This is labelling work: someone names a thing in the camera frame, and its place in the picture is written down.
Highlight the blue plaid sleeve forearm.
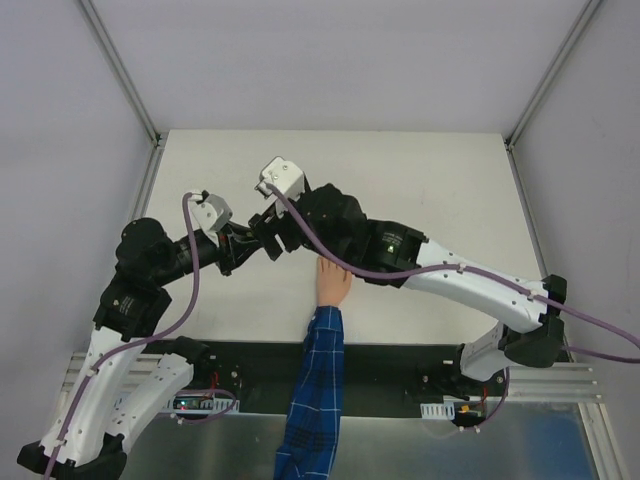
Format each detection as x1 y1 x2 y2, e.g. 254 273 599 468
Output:
273 307 345 479

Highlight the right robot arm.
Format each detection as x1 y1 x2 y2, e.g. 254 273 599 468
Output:
250 182 566 395

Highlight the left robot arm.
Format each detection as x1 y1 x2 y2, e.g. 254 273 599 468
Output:
17 218 261 479

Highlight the person's hand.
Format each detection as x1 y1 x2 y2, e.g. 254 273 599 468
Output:
316 256 352 307

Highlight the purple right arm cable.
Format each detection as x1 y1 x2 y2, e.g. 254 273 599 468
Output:
264 183 640 441

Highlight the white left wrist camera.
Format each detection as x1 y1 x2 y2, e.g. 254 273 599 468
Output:
190 190 233 243

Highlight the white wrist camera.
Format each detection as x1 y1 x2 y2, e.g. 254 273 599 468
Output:
190 190 233 243
255 156 306 200

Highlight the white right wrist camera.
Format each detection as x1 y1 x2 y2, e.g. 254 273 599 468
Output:
255 156 306 200

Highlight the aluminium table edge rail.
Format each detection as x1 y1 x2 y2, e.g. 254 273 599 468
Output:
89 144 166 351

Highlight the left aluminium frame post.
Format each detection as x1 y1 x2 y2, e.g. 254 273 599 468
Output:
75 0 164 148

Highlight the aluminium frame post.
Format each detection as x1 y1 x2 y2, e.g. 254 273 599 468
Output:
75 0 164 148
504 0 606 152

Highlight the left white cable duct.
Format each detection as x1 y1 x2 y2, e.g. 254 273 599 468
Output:
115 393 240 417

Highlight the white cable duct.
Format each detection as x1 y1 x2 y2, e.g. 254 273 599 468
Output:
115 393 240 417
420 401 455 421

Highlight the right white cable duct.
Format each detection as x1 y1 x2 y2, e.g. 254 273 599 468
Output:
420 401 455 421

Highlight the right aluminium frame post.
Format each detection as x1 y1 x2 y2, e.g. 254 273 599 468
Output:
504 0 606 152

